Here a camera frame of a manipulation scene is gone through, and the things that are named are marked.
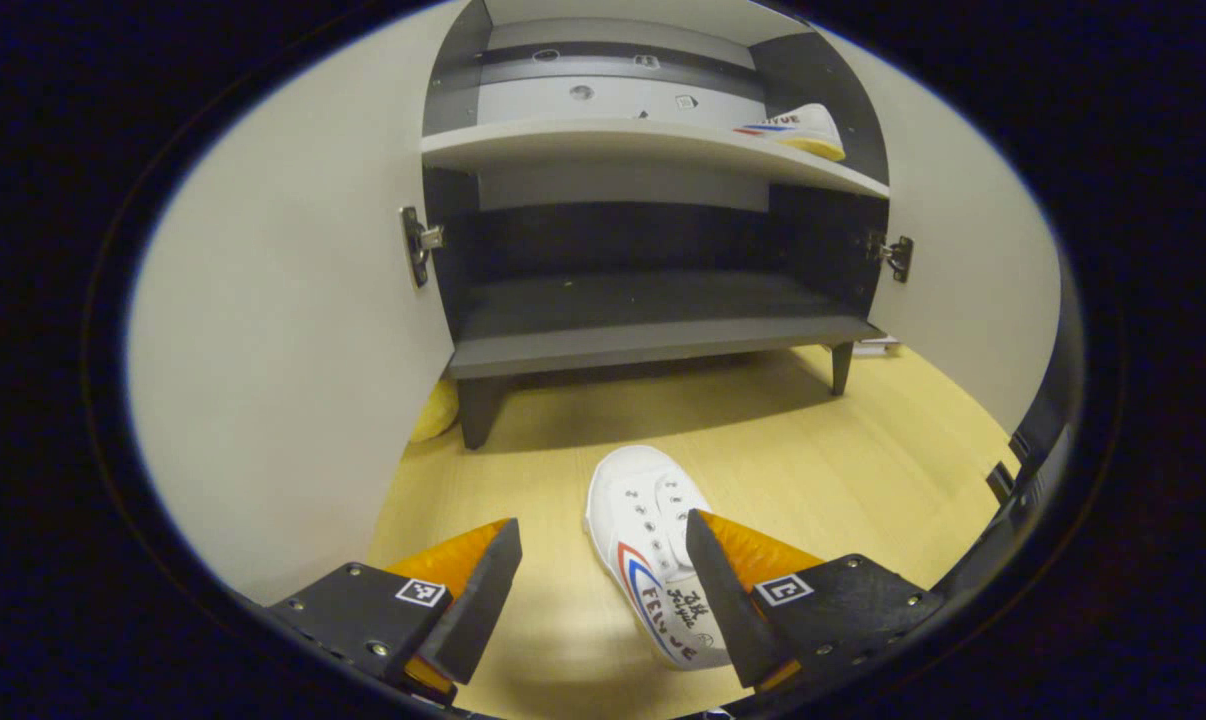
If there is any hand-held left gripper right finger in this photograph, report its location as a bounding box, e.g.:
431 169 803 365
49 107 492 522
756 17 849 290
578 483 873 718
685 508 949 696

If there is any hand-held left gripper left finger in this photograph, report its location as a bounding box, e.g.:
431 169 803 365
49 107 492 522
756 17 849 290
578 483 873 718
263 517 524 706

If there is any white striped canvas shoe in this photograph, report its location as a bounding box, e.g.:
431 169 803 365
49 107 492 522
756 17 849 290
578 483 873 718
583 445 739 673
731 103 847 163

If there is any grey shoe cabinet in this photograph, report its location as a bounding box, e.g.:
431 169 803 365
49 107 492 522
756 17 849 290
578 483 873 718
421 0 892 451

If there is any grey shoe cabinet door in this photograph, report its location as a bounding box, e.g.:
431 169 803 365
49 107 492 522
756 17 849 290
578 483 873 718
128 0 464 606
823 30 1064 436

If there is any yellow plush toy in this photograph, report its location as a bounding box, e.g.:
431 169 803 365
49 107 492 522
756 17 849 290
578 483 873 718
408 378 461 444

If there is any black webbing strap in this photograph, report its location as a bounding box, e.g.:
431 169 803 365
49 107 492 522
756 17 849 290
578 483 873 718
938 255 1082 601

